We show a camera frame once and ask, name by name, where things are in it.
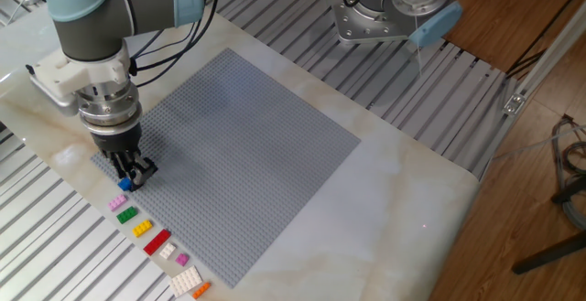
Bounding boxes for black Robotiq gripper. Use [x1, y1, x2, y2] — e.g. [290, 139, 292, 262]
[91, 124, 159, 191]

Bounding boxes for light pink Lego brick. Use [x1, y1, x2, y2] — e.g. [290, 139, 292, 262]
[107, 193, 128, 212]

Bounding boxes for green Lego brick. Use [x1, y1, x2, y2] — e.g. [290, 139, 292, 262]
[115, 205, 139, 225]

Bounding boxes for yellow Lego brick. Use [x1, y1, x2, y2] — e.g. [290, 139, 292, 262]
[132, 219, 154, 239]

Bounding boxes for red Lego brick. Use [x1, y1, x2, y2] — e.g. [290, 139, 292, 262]
[142, 229, 172, 256]

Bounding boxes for small white Lego brick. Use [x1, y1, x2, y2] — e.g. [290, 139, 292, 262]
[158, 242, 178, 260]

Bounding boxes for grey Lego baseplate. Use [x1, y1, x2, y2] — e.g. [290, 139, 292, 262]
[90, 48, 362, 289]

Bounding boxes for large white Lego plate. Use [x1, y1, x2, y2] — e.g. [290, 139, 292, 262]
[168, 264, 203, 298]

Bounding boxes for orange Lego brick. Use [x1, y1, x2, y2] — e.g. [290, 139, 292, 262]
[191, 281, 212, 300]

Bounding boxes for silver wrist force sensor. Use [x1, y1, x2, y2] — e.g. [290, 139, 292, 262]
[75, 81, 143, 136]

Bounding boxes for glossy marble pattern mat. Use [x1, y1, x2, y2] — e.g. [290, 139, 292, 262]
[0, 0, 481, 301]

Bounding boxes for black stand leg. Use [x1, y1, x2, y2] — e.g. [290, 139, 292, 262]
[511, 186, 586, 275]

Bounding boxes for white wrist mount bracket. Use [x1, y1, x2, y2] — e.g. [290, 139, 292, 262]
[25, 42, 134, 117]

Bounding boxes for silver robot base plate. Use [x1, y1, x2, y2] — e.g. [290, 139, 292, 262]
[328, 0, 420, 45]

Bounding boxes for black floor cables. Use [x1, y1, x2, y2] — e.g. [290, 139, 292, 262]
[505, 0, 586, 81]

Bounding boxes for thin white cable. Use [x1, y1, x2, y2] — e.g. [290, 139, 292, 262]
[492, 124, 586, 160]

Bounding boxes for aluminium frame bar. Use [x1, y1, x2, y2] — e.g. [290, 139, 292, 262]
[502, 0, 586, 117]

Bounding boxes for grey coiled cable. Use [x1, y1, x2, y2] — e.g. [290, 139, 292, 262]
[551, 113, 586, 231]

